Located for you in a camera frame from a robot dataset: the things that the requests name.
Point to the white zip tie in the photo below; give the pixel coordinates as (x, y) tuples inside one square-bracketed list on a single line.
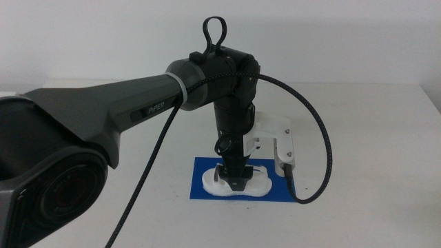
[(182, 91)]

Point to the blue rectangular mat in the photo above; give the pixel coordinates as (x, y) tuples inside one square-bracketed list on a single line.
[(200, 182)]

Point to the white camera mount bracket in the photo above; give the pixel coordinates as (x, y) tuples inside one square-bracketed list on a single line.
[(272, 125)]

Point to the white shoe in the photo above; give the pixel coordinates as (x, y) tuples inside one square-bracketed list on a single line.
[(258, 184)]

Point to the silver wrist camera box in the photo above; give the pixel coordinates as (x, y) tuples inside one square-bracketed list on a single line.
[(285, 155)]

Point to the black left Piper arm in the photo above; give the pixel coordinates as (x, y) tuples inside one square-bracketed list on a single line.
[(89, 113)]

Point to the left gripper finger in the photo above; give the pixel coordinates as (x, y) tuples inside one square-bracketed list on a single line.
[(238, 185)]

